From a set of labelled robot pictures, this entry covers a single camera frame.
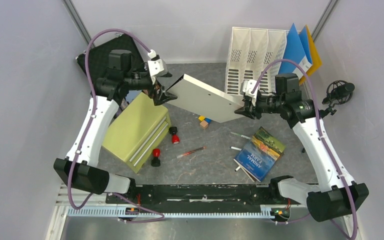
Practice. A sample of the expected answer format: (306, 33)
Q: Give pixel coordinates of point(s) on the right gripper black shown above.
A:
(246, 111)

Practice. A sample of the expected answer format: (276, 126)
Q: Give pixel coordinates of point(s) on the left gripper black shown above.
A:
(162, 97)

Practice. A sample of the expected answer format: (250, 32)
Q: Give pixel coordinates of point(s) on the white paper box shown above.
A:
(203, 99)

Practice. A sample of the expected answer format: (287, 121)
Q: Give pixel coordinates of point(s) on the green drawer cabinet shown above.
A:
(137, 131)

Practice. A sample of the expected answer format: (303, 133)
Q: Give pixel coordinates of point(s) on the Animal Farm book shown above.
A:
(259, 154)

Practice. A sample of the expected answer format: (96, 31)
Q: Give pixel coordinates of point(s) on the blue plastic folder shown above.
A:
(297, 50)

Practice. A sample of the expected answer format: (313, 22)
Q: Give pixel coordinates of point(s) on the orange plastic folder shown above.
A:
(310, 50)

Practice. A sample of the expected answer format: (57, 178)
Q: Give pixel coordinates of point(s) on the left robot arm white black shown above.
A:
(78, 169)

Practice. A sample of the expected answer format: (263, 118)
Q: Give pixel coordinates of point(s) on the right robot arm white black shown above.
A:
(337, 193)

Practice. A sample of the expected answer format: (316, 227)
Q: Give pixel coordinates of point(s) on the red black stamp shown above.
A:
(173, 130)
(156, 162)

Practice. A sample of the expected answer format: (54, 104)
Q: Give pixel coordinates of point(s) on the blue cylinder block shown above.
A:
(208, 120)

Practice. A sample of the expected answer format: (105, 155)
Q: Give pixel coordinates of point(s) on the blue capped white marker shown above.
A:
(235, 148)

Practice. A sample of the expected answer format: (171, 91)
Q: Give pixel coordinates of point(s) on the wooden cube block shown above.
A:
(204, 124)

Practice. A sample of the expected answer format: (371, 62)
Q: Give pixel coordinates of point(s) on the red pen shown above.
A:
(190, 152)

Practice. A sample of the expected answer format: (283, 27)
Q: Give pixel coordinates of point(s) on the white file organizer rack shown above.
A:
(250, 51)

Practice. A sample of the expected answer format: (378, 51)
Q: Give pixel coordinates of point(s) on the black poker chip case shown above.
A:
(102, 59)

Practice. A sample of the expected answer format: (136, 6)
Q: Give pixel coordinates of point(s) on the black microphone on tripod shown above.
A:
(338, 92)

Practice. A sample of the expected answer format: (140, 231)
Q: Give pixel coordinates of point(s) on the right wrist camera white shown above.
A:
(248, 88)

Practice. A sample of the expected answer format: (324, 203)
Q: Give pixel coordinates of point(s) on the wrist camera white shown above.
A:
(157, 67)
(248, 88)

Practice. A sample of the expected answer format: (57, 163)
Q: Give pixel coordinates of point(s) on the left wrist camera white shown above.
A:
(157, 67)

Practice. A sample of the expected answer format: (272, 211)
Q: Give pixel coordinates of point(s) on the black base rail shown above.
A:
(205, 198)

